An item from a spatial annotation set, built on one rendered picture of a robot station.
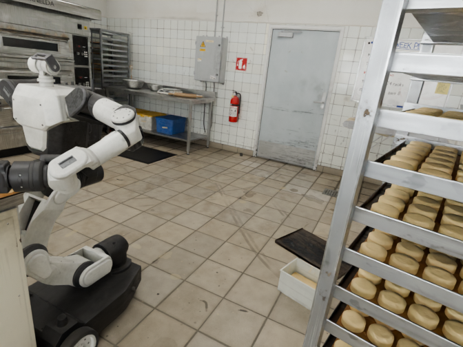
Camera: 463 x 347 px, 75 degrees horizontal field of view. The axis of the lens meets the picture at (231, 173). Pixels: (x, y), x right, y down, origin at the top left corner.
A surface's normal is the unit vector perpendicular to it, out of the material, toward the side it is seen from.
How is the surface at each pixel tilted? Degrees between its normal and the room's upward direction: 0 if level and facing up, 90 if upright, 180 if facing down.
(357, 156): 90
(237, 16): 90
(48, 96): 61
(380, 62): 90
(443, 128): 90
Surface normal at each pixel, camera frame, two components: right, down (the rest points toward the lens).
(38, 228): 0.90, 0.22
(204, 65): -0.46, 0.25
